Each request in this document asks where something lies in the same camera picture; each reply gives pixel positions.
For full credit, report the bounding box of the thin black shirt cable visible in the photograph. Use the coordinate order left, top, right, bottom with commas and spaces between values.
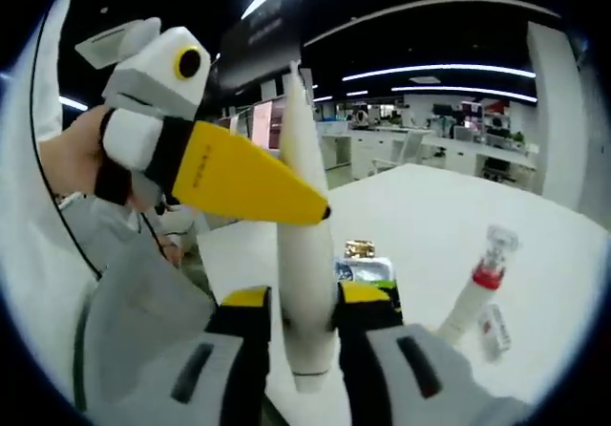
27, 3, 109, 277

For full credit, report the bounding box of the person's white shirt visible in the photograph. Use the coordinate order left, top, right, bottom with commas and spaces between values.
0, 0, 104, 401

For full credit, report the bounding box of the gold foil skincare sachet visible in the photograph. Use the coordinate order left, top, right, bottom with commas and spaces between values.
344, 238, 375, 260

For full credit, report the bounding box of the large dark hanging screen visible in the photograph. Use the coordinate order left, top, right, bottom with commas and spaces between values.
218, 0, 306, 98

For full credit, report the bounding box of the person's left hand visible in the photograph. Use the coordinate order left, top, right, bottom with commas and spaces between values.
37, 104, 112, 197

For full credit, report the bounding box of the pink-screen monitor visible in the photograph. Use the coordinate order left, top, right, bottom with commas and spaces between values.
250, 99, 288, 151

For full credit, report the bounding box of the green black skincare sachet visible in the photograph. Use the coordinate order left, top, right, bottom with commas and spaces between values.
331, 253, 403, 313

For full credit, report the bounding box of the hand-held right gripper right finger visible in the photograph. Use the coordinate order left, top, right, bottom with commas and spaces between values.
332, 282, 484, 426

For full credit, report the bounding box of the red-collared white skincare pump bottle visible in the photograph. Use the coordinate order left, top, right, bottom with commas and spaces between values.
435, 224, 521, 347

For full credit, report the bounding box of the ceiling air conditioner unit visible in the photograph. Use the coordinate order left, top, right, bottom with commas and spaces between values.
74, 26, 131, 70

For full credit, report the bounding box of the row of white office desks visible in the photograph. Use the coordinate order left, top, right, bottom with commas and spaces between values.
314, 123, 541, 184

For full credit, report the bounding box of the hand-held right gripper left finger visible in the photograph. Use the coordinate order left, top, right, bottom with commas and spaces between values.
166, 285, 274, 426

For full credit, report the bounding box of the large white skincare tube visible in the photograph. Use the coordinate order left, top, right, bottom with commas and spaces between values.
275, 59, 336, 394

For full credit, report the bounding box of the straight ceiling light strip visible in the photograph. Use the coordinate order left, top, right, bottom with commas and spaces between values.
341, 63, 539, 83
390, 84, 539, 104

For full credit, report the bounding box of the small clear-capped skincare bottle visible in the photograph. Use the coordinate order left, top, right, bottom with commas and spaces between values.
475, 303, 516, 364

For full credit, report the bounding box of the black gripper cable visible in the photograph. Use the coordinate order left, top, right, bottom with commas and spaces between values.
137, 208, 183, 269

